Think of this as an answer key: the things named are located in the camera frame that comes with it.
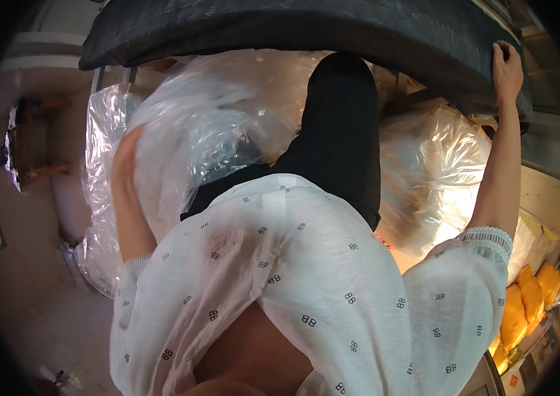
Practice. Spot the person's left hand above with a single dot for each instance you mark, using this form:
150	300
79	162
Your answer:
125	158

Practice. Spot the person's right hand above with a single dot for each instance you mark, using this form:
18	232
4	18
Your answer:
507	76

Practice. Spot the large clear plastic bag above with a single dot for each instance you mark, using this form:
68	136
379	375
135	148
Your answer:
200	128

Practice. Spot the dark grey padded cushion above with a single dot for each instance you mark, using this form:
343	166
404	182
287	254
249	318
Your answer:
280	29

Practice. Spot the wooden shelf with foil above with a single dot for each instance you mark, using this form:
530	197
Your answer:
32	143

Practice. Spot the clear plastic bag with filling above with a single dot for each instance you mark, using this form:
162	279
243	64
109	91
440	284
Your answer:
433	173

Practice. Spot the pale wooden board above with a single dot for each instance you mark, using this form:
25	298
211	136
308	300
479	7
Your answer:
552	208

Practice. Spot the white filled sack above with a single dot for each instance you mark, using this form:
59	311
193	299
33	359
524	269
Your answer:
525	252

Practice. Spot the yellow filled bag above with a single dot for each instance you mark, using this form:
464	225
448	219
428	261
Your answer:
550	282
513	317
530	294

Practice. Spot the person's body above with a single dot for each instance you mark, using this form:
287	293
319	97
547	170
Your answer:
309	307

